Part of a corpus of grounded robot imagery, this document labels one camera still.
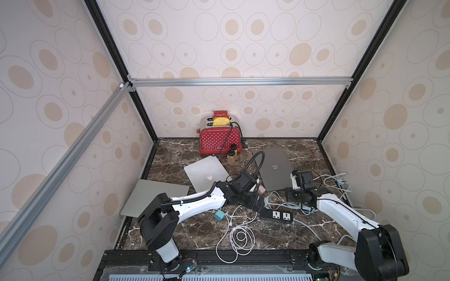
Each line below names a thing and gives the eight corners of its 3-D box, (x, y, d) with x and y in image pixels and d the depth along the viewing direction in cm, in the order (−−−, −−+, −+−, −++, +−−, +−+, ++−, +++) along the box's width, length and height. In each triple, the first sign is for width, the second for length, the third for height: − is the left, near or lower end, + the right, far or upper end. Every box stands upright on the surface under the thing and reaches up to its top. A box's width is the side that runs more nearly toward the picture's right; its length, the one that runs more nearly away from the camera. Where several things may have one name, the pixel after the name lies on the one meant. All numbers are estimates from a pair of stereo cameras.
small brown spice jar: (227, 165, 107) (227, 156, 101) (227, 159, 110) (227, 149, 104) (234, 165, 107) (235, 156, 101) (234, 159, 110) (235, 149, 104)
